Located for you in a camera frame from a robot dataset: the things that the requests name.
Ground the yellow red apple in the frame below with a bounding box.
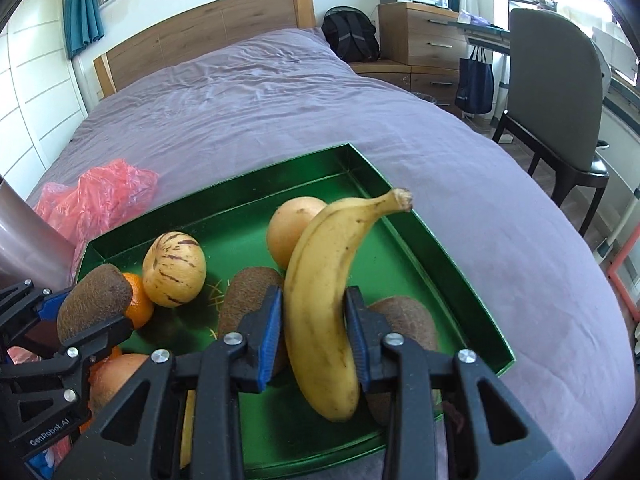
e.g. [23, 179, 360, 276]
[266, 197, 328, 272]

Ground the striped yellow pepino melon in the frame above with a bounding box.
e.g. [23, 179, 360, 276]
[143, 231, 207, 308]

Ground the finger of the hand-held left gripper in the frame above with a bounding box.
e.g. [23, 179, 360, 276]
[0, 280, 77, 351]
[0, 312, 136, 387]

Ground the black backpack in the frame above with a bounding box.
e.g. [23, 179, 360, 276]
[321, 6, 382, 63]

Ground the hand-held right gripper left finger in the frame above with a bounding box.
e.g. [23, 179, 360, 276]
[52, 285, 284, 480]

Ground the white wardrobe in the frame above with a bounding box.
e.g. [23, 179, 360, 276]
[0, 0, 91, 186]

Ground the dark blue tote bag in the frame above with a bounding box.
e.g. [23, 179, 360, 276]
[454, 46, 495, 115]

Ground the brown kiwi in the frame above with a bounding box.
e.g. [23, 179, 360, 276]
[218, 267, 291, 376]
[357, 296, 440, 428]
[56, 264, 133, 343]

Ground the low wooden nightstand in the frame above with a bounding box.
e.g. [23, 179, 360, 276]
[347, 60, 466, 121]

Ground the pink plastic bag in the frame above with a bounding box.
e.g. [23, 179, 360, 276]
[7, 159, 160, 461]

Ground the black and steel kettle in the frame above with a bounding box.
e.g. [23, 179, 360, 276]
[0, 175, 76, 356]

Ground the orange tangerine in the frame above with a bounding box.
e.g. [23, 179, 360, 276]
[121, 272, 155, 330]

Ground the wooden dresser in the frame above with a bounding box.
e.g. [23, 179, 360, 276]
[377, 2, 468, 68]

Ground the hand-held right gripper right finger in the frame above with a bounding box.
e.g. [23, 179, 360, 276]
[345, 286, 576, 480]

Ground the large orange grapefruit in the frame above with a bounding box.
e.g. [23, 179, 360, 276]
[89, 353, 152, 413]

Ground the green metal tray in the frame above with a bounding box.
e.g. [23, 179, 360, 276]
[75, 143, 517, 480]

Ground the grey chair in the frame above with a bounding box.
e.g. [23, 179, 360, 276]
[492, 8, 611, 236]

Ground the glass top desk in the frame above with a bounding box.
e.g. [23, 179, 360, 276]
[457, 12, 640, 141]

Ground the red metal frame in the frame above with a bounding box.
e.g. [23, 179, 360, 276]
[607, 237, 640, 321]

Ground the yellow banana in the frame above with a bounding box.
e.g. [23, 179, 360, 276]
[283, 188, 413, 422]
[179, 389, 197, 470]

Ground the blue white patterned cloth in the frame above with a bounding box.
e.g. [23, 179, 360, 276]
[27, 447, 63, 480]

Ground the wooden headboard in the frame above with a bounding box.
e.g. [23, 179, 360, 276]
[93, 0, 317, 101]

